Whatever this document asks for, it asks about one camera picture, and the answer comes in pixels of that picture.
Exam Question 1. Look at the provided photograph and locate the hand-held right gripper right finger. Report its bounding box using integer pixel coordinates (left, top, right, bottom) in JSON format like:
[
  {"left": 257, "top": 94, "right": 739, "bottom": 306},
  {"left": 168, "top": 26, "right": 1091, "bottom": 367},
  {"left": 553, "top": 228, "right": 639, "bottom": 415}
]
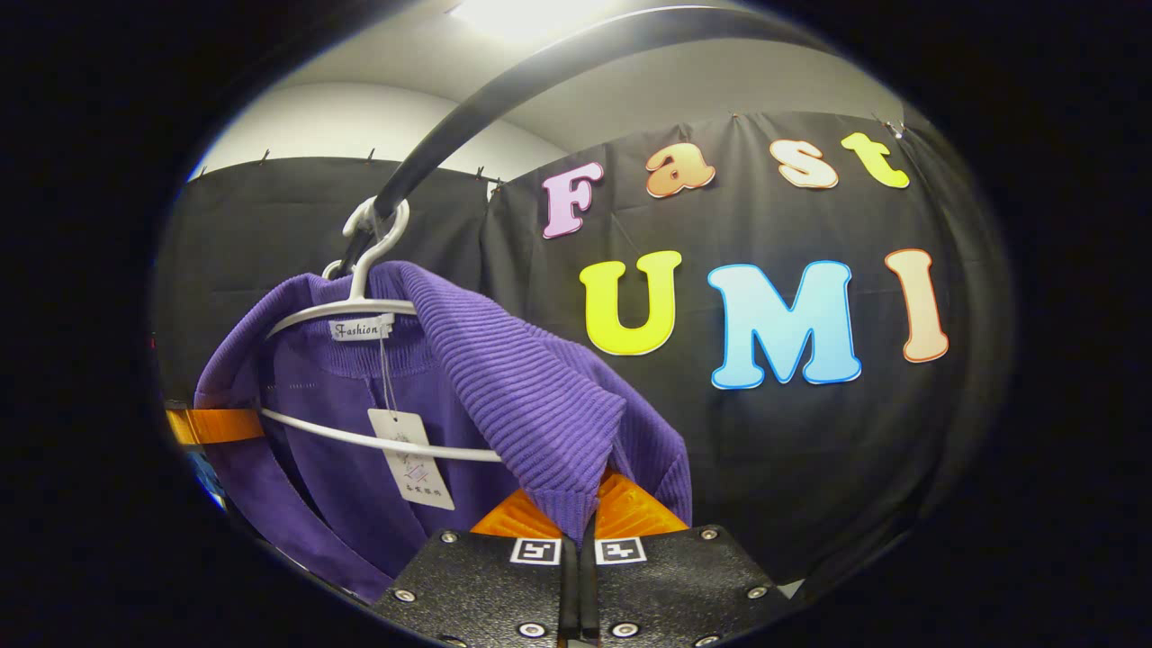
[{"left": 580, "top": 468, "right": 795, "bottom": 648}]

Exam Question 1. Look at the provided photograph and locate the black metal clothes rack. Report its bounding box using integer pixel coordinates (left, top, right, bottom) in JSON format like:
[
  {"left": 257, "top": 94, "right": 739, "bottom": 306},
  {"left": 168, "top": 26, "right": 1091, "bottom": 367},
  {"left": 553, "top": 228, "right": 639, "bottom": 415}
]
[{"left": 337, "top": 4, "right": 838, "bottom": 275}]

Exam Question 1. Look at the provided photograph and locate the ceiling light panel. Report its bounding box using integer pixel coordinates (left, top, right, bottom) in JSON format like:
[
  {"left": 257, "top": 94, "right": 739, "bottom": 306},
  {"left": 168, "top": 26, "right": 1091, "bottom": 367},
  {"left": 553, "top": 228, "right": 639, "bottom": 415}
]
[{"left": 450, "top": 0, "right": 622, "bottom": 41}]

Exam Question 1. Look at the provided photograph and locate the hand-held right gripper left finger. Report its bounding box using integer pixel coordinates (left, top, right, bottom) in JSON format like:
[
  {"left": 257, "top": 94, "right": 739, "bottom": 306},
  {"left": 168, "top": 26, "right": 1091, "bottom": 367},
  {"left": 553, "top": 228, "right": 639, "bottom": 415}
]
[{"left": 373, "top": 490, "right": 579, "bottom": 648}]

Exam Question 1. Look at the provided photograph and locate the black backdrop cloth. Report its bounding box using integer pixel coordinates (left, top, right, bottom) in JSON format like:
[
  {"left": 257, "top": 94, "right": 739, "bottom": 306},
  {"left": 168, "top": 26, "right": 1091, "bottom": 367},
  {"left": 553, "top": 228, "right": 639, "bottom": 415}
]
[{"left": 153, "top": 108, "right": 1013, "bottom": 586}]

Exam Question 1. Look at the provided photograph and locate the white paper hang tag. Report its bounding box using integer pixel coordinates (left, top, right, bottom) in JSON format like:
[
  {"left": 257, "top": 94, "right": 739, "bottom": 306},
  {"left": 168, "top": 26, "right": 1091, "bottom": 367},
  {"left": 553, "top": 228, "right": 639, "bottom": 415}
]
[{"left": 367, "top": 409, "right": 456, "bottom": 511}]

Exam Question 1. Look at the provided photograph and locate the white plastic clothes hanger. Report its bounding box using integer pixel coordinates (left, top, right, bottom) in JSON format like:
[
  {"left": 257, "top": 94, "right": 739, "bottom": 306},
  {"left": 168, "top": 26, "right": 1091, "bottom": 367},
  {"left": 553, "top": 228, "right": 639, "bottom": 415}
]
[{"left": 267, "top": 196, "right": 505, "bottom": 464}]

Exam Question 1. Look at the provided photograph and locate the purple knit jacket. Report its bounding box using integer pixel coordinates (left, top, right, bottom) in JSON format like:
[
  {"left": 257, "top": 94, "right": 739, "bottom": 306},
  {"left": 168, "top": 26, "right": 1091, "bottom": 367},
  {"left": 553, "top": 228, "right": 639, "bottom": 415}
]
[{"left": 193, "top": 261, "right": 694, "bottom": 604}]

